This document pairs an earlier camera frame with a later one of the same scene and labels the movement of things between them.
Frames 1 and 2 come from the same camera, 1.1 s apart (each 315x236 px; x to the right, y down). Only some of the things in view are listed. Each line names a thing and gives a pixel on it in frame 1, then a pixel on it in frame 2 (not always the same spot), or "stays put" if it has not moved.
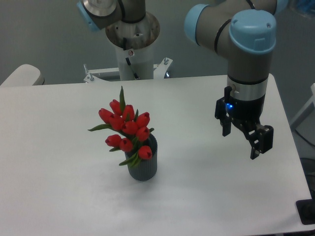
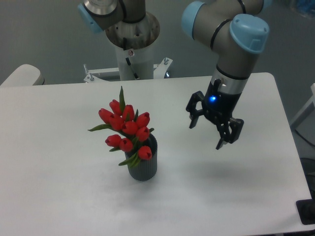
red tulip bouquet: x=133 y=126 stays put
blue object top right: x=305 y=6 stays put
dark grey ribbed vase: x=144 y=169 stays put
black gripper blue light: x=247 y=113 to x=219 y=106
